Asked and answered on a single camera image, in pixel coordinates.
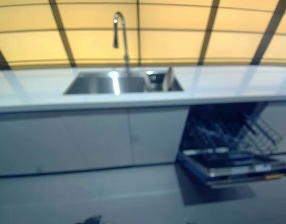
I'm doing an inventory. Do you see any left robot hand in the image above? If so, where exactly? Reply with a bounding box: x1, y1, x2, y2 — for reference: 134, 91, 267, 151
83, 215, 103, 224

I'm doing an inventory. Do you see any cream ceramic plate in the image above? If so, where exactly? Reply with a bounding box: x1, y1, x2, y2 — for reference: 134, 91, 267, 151
165, 66, 175, 92
143, 70, 150, 92

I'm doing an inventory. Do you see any wide white cabinet door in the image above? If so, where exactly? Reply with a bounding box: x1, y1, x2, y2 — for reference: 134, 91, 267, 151
0, 107, 130, 177

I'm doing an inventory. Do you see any narrow white cabinet door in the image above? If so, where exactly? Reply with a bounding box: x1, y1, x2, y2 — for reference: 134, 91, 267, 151
127, 106, 190, 166

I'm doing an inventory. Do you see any stainless steel sink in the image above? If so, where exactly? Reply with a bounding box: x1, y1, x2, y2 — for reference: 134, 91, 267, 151
63, 70, 184, 96

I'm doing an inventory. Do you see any black dish drying rack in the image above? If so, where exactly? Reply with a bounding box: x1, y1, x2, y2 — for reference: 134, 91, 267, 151
144, 69, 172, 92

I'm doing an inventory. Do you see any chrome gooseneck faucet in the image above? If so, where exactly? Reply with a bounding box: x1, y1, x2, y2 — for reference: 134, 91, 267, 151
113, 11, 131, 73

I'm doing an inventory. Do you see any white cabinet panel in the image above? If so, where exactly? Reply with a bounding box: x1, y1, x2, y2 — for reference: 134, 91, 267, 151
261, 102, 286, 151

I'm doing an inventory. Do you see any dishwasher upper wire basket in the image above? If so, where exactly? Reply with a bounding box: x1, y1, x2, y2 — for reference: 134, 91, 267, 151
235, 116, 284, 156

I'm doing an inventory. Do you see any dark window frame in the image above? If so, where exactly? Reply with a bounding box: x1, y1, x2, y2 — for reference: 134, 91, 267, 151
0, 0, 286, 70

